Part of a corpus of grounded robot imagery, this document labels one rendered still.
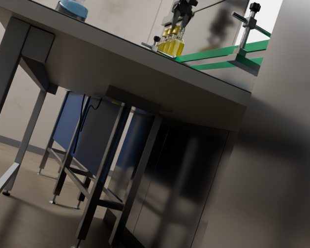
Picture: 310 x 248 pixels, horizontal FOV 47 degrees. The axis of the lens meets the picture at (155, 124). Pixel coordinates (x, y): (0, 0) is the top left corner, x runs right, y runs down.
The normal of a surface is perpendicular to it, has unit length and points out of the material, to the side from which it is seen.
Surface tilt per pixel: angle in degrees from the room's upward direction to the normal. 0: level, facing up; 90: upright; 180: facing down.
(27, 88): 90
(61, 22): 90
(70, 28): 90
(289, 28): 90
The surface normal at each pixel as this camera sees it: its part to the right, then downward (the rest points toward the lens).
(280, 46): -0.85, -0.32
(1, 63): 0.25, 0.04
